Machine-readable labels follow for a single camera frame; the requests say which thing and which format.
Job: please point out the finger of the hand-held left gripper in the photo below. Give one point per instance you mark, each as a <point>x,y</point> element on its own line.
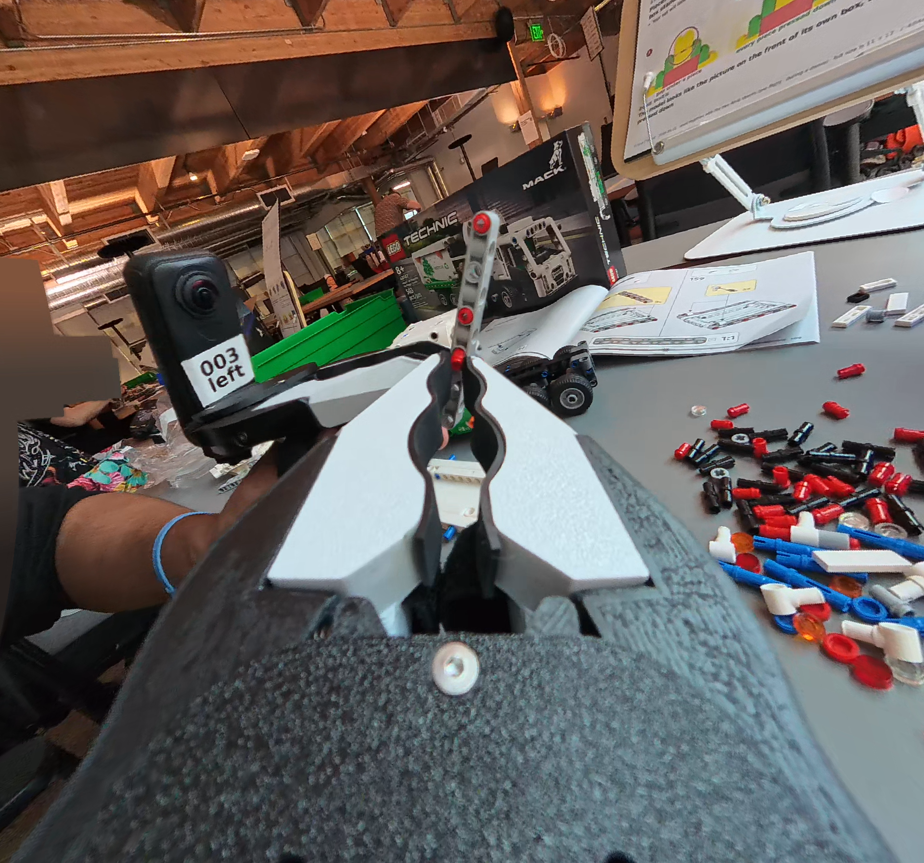
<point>361,394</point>

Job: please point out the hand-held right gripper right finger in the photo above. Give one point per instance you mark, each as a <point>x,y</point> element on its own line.
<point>563,502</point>

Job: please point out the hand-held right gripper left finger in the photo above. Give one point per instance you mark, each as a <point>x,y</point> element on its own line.
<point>361,502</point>

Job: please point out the grey lego beam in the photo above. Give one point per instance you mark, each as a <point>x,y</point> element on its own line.
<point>473,278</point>

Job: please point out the person's left forearm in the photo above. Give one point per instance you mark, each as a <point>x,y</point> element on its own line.
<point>108,552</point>

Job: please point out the white green lego truck model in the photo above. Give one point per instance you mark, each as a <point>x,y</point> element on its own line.
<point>570,390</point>

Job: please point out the pile of small lego pins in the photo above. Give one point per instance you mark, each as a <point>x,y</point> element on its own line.
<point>794,487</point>

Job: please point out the lego instruction booklet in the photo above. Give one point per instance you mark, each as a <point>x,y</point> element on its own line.
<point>722,307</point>

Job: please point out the dark lego set box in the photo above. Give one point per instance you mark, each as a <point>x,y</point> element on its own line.
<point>548,177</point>

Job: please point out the pile of small lego tiles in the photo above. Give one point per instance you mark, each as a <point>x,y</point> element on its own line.
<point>881,303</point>

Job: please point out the person's left hand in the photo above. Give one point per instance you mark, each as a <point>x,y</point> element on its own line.
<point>231,509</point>

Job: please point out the nested green plastic bins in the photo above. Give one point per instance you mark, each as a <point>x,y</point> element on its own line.
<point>339,336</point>

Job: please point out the clear plastic bag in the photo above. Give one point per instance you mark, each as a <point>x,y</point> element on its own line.
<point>166,444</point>

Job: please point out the blue wristband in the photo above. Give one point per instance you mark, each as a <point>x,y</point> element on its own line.
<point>160,552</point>

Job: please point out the printed instruction sheet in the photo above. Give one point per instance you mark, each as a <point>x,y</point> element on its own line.
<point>758,47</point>

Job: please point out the white lego panel frame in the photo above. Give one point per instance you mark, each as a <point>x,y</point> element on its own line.
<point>455,487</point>

